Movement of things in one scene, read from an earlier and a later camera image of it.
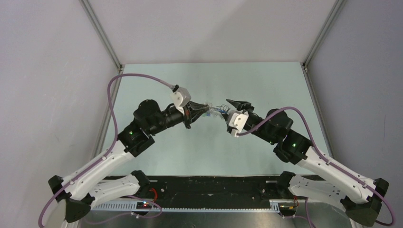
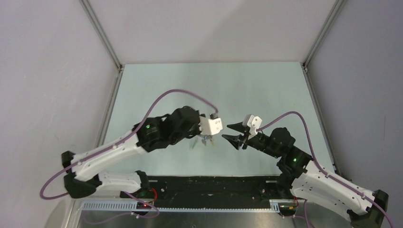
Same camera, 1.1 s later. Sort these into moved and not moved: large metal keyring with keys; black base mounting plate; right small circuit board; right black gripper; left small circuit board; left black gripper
Moved: large metal keyring with keys; left black gripper; right black gripper
Not moved: black base mounting plate; left small circuit board; right small circuit board
